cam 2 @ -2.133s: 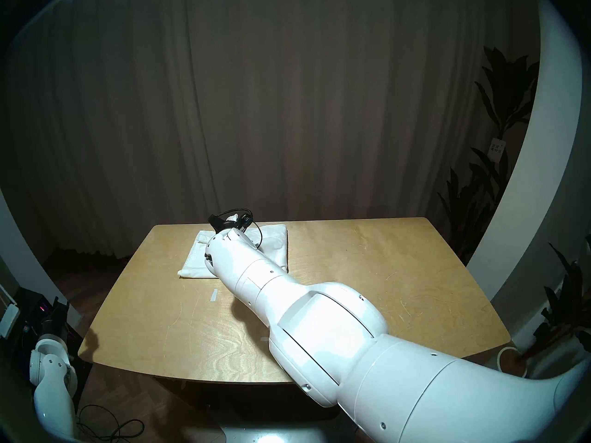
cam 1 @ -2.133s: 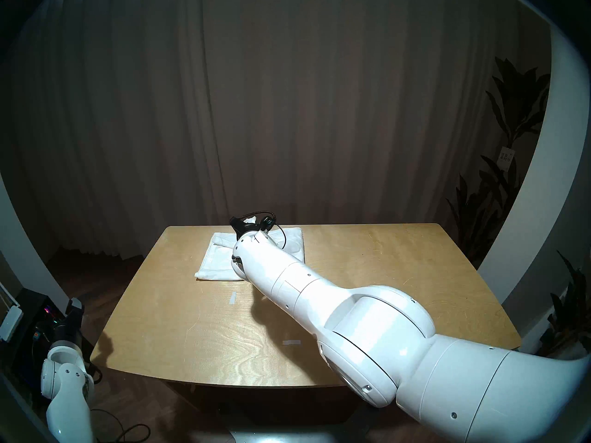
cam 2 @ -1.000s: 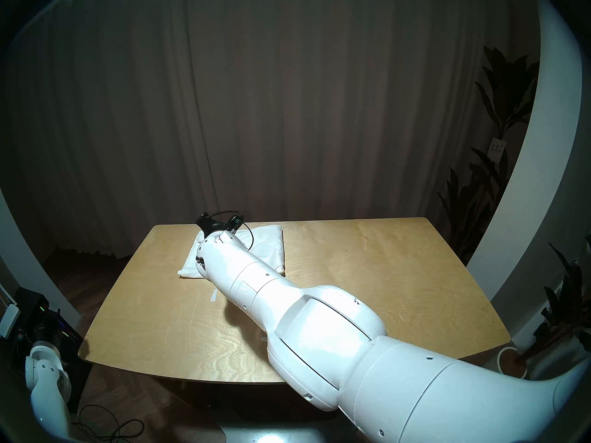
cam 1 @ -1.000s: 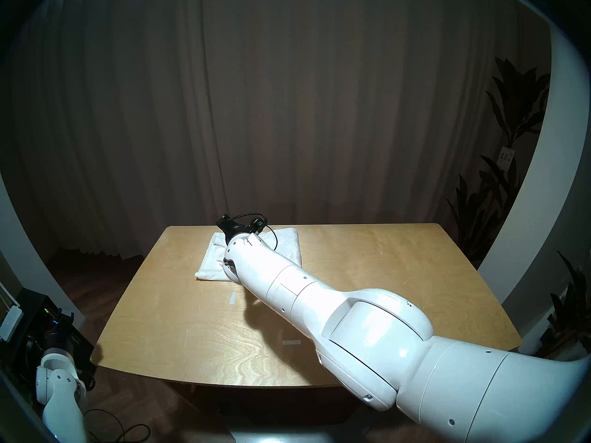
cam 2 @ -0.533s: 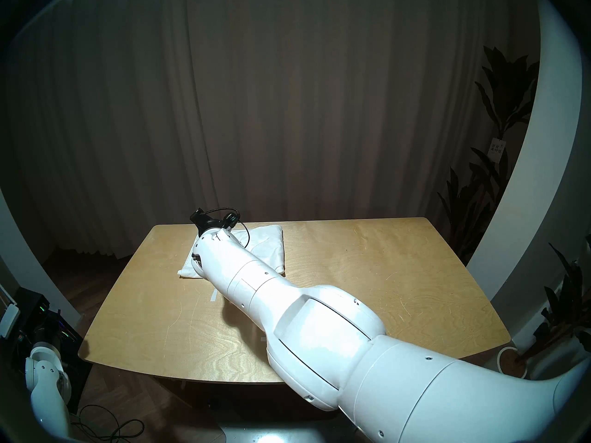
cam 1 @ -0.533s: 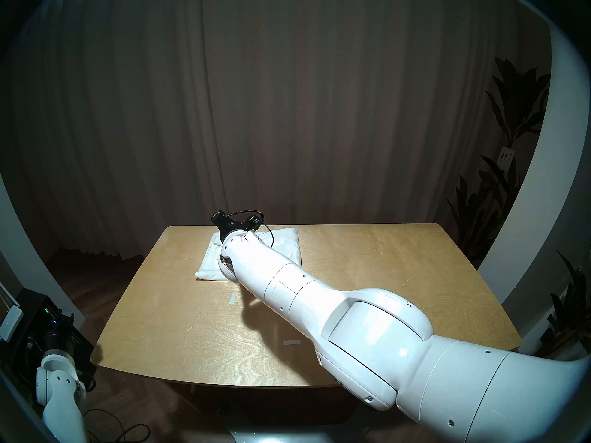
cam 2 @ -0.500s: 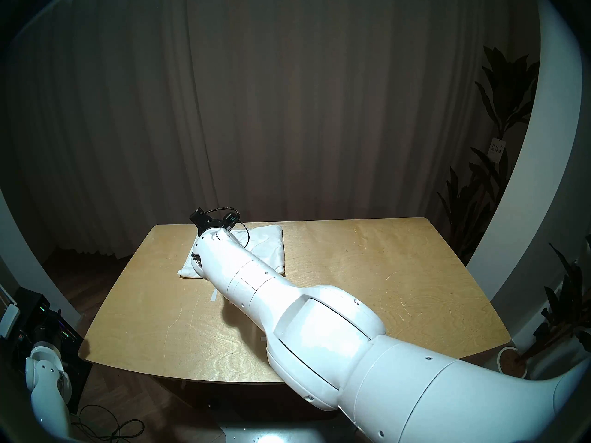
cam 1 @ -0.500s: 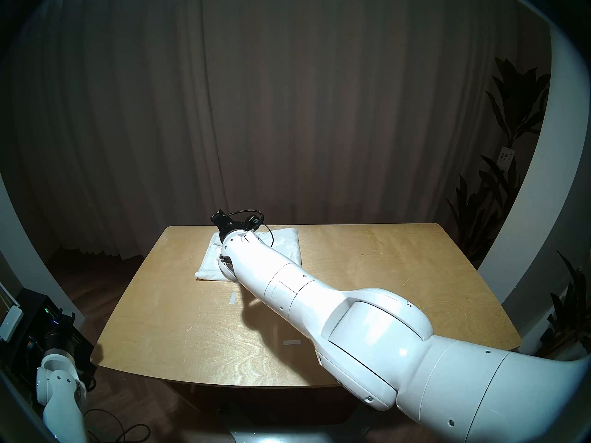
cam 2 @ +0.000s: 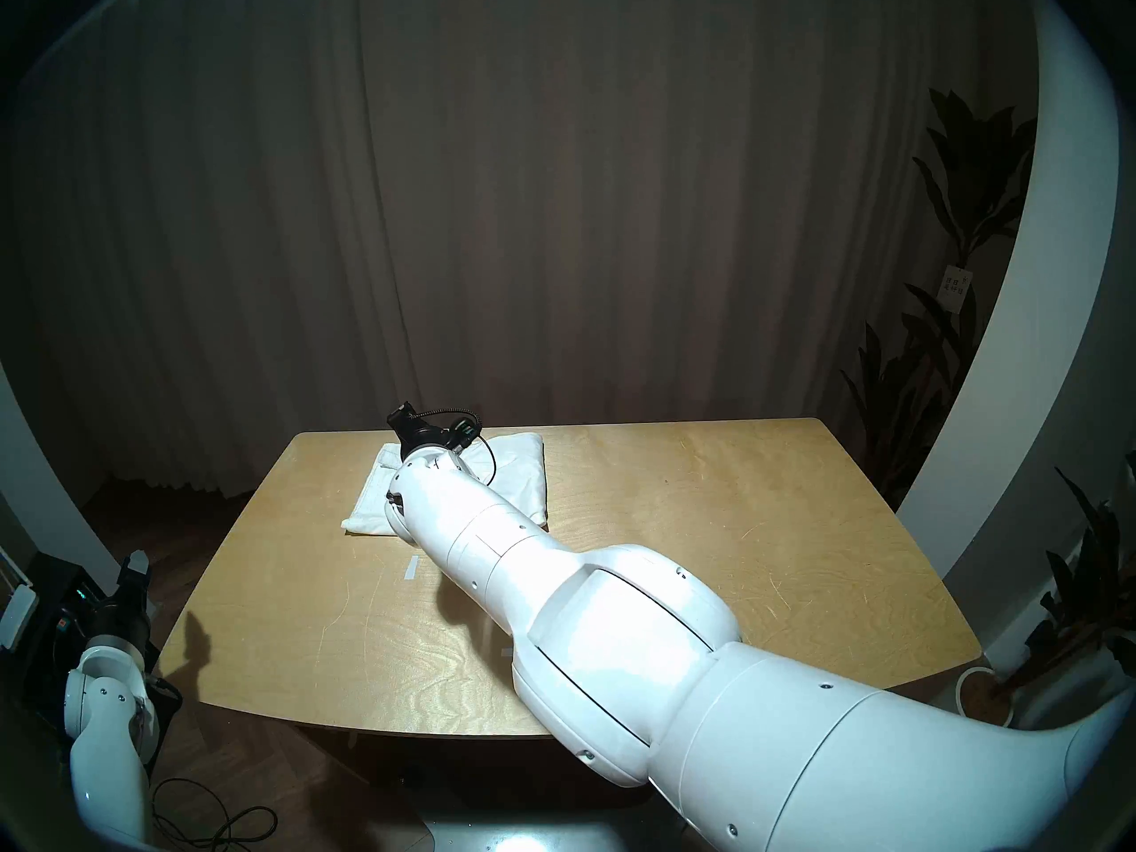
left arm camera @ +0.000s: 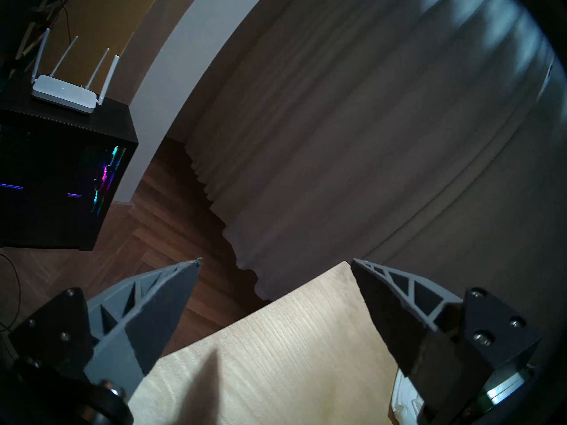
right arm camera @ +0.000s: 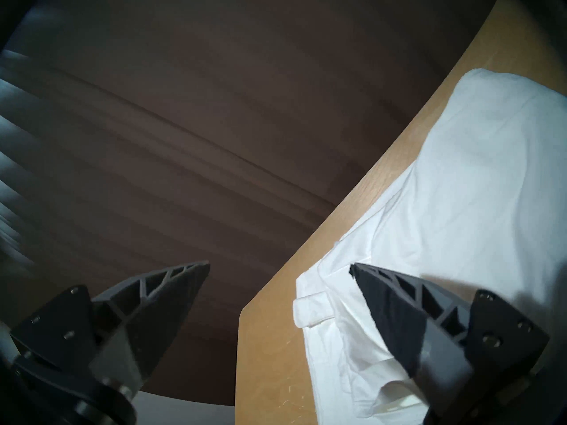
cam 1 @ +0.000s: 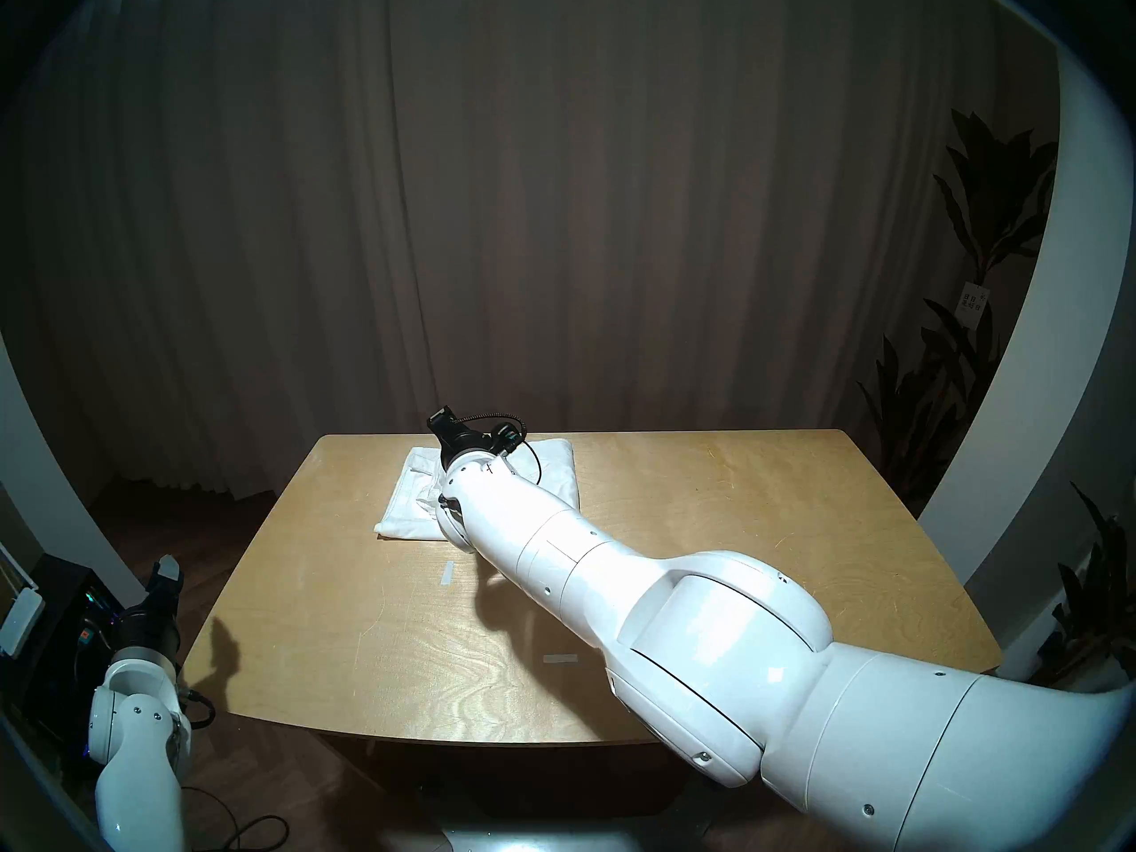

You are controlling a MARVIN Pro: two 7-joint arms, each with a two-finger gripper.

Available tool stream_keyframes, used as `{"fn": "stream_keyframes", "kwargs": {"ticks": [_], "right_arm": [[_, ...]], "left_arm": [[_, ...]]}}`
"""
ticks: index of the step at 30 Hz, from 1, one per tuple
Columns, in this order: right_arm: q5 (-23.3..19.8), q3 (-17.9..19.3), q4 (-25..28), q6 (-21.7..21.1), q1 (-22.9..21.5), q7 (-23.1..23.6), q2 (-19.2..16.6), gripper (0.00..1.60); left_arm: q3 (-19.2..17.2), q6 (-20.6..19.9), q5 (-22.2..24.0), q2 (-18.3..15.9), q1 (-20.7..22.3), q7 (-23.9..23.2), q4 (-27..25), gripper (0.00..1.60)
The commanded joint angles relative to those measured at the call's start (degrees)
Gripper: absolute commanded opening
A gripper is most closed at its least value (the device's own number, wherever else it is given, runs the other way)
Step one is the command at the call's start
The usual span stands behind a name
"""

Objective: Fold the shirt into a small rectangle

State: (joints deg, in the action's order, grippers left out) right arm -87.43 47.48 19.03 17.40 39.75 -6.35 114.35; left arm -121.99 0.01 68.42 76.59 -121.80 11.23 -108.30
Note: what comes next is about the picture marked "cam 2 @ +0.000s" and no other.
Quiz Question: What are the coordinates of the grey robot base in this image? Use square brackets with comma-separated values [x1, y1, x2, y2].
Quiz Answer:
[417, 815, 693, 852]

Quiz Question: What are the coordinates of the tall dark leafy plant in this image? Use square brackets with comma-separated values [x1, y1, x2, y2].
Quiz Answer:
[839, 87, 1039, 505]

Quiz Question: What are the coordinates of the small dark potted plant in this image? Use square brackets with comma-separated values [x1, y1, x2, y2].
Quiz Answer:
[1003, 455, 1136, 696]

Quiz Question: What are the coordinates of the black computer case with lights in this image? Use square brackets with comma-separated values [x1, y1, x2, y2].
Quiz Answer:
[18, 553, 183, 736]

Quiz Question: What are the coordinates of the black floor cable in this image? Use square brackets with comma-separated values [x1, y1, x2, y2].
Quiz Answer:
[151, 777, 278, 851]

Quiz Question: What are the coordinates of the brown pleated curtain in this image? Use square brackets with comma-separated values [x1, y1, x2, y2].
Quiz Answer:
[0, 0, 1039, 496]

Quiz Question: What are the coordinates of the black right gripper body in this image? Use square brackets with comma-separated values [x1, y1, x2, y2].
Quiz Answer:
[387, 401, 482, 461]

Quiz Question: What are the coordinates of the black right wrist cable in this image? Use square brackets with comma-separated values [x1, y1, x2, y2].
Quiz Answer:
[413, 406, 498, 487]

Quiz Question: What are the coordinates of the white round plant pot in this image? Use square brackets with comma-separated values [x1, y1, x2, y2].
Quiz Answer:
[957, 666, 1017, 727]

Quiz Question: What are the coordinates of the white t-shirt with red print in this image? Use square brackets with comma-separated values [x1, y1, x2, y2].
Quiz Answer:
[342, 429, 549, 536]

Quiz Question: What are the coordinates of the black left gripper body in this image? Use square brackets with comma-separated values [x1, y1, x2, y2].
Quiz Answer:
[84, 582, 154, 651]

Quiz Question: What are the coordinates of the small white box device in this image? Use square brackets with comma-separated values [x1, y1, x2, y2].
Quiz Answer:
[0, 584, 38, 651]

